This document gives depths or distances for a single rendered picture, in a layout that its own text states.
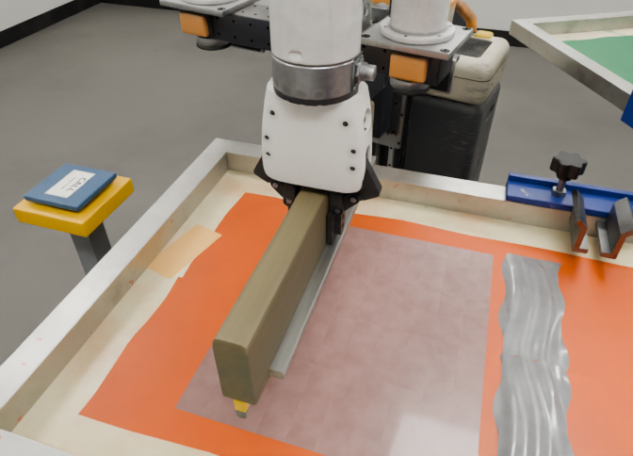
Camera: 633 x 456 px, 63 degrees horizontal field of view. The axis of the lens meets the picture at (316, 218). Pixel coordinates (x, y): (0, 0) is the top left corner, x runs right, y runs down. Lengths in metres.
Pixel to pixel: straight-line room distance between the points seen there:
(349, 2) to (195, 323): 0.41
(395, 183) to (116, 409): 0.49
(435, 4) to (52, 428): 0.77
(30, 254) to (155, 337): 1.81
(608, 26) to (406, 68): 0.90
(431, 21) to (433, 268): 0.41
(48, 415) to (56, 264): 1.74
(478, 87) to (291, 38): 1.11
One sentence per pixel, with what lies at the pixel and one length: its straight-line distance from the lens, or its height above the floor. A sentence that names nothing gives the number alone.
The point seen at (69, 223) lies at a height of 0.95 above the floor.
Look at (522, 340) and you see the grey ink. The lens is 0.65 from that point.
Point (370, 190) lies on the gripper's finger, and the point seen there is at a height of 1.15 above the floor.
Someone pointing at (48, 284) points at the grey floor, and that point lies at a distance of 2.26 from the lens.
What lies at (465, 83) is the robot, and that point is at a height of 0.85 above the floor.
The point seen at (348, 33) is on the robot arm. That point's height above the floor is 1.30.
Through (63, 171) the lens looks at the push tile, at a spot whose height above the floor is 0.97.
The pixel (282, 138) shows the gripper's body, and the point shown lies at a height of 1.20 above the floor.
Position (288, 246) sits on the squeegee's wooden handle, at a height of 1.14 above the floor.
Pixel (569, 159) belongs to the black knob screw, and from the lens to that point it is 0.79.
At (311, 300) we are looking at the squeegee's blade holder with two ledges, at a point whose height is 1.07.
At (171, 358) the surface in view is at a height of 0.96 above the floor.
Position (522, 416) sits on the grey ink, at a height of 0.96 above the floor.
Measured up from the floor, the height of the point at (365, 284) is 0.96.
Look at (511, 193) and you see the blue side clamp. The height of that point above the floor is 1.00.
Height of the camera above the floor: 1.44
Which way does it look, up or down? 39 degrees down
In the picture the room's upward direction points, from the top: straight up
